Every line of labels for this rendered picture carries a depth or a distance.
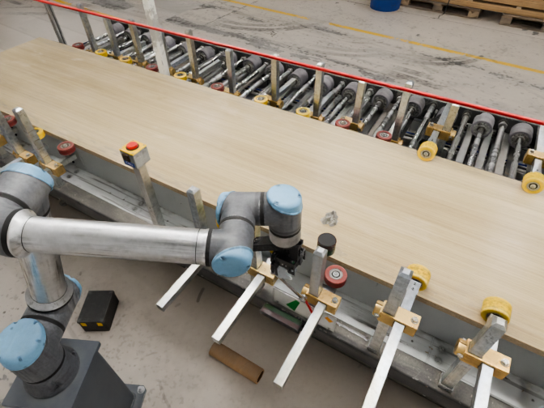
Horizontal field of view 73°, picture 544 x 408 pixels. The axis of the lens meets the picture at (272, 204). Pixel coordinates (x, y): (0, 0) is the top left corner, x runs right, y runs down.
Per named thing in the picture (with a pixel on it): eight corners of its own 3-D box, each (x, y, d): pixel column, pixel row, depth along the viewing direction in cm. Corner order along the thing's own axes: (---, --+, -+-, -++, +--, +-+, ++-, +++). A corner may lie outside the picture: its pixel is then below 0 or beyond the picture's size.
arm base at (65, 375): (65, 401, 132) (53, 391, 125) (14, 396, 133) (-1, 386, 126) (88, 348, 145) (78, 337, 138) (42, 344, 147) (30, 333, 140)
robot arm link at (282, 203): (265, 180, 97) (303, 180, 97) (266, 213, 106) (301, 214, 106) (262, 206, 91) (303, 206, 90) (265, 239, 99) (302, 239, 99)
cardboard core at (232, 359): (255, 380, 186) (207, 350, 197) (256, 386, 191) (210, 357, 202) (264, 367, 191) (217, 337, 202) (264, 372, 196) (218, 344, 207)
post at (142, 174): (164, 243, 169) (138, 167, 137) (156, 239, 171) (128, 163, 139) (171, 236, 172) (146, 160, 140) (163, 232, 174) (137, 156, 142)
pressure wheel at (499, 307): (507, 311, 111) (478, 308, 117) (512, 328, 115) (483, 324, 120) (509, 295, 115) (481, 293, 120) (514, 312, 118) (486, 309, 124)
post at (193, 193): (210, 271, 163) (193, 193, 129) (205, 268, 164) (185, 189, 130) (215, 265, 165) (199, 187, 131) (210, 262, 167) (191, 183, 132)
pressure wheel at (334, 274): (337, 303, 136) (342, 286, 128) (318, 293, 139) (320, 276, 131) (346, 286, 141) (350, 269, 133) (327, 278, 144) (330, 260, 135)
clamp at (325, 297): (334, 315, 130) (335, 308, 126) (299, 298, 135) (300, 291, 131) (340, 303, 133) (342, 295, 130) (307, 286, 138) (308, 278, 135)
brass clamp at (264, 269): (272, 287, 140) (272, 280, 136) (242, 272, 145) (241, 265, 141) (280, 275, 143) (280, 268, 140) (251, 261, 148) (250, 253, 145)
